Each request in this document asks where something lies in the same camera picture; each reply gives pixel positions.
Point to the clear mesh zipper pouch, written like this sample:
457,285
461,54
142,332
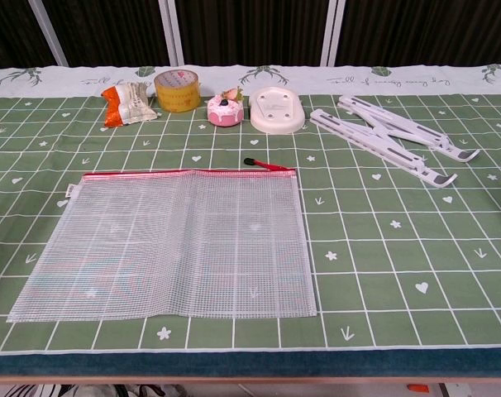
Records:
172,248

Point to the green patterned tablecloth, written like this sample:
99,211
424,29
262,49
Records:
399,269

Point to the white oval plastic base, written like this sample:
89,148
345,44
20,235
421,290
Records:
275,111

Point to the pink toy cake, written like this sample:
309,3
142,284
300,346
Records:
225,111

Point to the yellow packing tape roll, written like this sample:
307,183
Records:
176,99

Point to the orange white snack packet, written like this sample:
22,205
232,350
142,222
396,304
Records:
126,105

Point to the white folding laptop stand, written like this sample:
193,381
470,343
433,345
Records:
403,157

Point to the black pleated curtain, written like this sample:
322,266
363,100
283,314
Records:
254,33

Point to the dark teal underlay cloth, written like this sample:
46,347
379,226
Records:
234,364

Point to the small orange object under table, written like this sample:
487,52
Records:
418,388

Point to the black white striped fabric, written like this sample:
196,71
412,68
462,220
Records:
35,390

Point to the white double frame post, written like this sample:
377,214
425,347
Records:
172,33
331,33

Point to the slanted white frame post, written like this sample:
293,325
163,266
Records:
48,33

